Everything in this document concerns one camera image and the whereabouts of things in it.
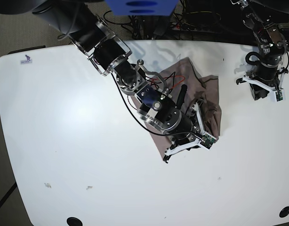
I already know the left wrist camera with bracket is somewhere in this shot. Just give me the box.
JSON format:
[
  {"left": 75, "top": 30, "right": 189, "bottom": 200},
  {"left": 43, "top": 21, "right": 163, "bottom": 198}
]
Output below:
[{"left": 233, "top": 63, "right": 289, "bottom": 103}]

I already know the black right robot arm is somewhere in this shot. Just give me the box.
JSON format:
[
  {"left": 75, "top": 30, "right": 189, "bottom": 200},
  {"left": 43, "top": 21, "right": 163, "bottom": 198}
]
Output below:
[{"left": 0, "top": 0, "right": 208, "bottom": 156}]

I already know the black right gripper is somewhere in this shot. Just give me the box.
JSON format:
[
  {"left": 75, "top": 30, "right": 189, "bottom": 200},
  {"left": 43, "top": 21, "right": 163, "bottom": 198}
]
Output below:
[{"left": 168, "top": 99, "right": 206, "bottom": 151}]

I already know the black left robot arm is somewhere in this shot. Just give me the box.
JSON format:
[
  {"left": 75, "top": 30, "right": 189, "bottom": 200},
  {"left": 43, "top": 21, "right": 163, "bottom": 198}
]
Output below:
[{"left": 231, "top": 0, "right": 289, "bottom": 102}]

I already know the blue plastic mount plate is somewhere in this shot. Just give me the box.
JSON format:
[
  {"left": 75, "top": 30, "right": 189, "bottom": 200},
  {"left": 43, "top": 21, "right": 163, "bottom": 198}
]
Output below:
[{"left": 105, "top": 0, "right": 178, "bottom": 16}]

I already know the small purple logo sticker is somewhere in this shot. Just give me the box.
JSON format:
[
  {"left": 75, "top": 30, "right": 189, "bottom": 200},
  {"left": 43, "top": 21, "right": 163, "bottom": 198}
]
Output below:
[{"left": 20, "top": 55, "right": 32, "bottom": 65}]

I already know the mauve T-shirt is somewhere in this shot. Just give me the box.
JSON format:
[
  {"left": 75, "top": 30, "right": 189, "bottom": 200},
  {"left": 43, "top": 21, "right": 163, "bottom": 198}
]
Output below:
[{"left": 122, "top": 58, "right": 221, "bottom": 157}]

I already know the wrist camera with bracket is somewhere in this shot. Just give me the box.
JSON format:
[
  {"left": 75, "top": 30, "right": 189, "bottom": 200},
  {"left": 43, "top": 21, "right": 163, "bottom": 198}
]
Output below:
[
  {"left": 233, "top": 63, "right": 289, "bottom": 103},
  {"left": 163, "top": 99, "right": 217, "bottom": 163}
]

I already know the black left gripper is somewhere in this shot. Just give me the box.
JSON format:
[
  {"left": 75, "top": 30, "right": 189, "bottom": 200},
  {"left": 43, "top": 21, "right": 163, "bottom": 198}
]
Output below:
[{"left": 236, "top": 63, "right": 288, "bottom": 100}]

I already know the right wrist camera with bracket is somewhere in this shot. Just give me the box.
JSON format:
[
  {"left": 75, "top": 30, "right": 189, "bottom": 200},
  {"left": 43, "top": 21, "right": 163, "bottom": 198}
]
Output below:
[{"left": 163, "top": 99, "right": 217, "bottom": 163}]

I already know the black table cable grommet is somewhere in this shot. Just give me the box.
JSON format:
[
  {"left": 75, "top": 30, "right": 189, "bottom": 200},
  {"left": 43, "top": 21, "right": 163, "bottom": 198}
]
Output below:
[{"left": 279, "top": 206, "right": 289, "bottom": 218}]

